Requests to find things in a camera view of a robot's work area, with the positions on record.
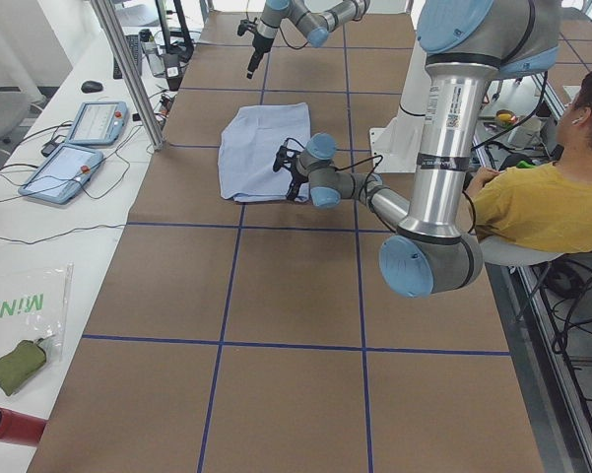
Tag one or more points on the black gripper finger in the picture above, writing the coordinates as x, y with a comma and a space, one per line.
253, 64
292, 193

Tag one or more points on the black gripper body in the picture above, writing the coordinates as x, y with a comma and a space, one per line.
296, 175
260, 43

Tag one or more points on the blue striped button shirt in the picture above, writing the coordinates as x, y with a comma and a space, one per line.
249, 145

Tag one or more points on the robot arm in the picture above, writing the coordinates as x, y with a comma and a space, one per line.
315, 27
468, 44

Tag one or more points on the black keyboard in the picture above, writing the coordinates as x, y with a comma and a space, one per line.
135, 48

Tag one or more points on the brown table mat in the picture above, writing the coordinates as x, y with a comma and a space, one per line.
262, 337

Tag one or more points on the black computer mouse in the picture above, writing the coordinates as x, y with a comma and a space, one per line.
90, 87

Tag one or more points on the grey teach pendant right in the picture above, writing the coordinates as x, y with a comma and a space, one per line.
98, 123

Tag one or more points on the grey teach pendant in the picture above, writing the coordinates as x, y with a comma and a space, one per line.
98, 123
63, 174

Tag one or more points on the grey teach pendant left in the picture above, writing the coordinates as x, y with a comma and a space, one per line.
63, 174

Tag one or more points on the person in yellow shirt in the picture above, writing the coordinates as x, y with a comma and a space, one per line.
548, 207

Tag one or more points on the clear plastic bag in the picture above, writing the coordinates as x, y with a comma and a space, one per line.
33, 306

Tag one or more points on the green folded cloth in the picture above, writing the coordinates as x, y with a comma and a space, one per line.
19, 365

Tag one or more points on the red cylinder bottle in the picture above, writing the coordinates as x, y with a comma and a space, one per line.
19, 428

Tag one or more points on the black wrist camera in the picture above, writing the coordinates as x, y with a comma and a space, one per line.
286, 157
247, 26

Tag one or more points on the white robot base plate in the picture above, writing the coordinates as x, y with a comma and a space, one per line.
397, 147

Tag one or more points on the aluminium frame post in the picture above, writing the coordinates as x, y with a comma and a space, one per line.
121, 52

